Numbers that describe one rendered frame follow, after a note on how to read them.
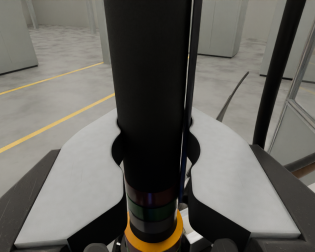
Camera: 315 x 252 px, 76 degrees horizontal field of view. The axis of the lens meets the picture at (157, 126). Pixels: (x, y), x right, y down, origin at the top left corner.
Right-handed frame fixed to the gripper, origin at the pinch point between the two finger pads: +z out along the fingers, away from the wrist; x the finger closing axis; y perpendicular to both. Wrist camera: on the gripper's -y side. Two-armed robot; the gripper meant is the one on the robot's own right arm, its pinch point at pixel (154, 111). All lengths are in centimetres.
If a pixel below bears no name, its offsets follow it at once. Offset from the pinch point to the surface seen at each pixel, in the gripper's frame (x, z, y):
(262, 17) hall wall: 545, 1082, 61
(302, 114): 87, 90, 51
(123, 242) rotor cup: -5.3, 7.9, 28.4
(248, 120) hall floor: 148, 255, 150
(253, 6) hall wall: 503, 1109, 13
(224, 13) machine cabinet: 226, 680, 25
